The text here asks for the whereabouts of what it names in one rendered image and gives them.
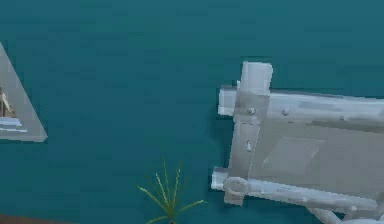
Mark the green house plant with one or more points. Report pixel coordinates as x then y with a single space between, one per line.
169 196

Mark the grey framed wall picture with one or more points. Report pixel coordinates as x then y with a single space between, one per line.
20 116

